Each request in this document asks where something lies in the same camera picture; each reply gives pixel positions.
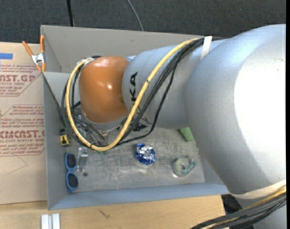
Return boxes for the blue sunglasses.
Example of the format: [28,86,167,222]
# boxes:
[64,152,79,194]

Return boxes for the grey metal bin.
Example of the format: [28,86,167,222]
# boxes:
[40,24,230,211]

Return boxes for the blue and silver crumpled packet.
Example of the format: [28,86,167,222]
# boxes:
[135,143,156,166]

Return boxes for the brown cardboard board red print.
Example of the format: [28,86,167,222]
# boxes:
[0,41,48,205]

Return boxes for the green flat block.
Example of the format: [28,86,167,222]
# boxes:
[178,127,195,142]

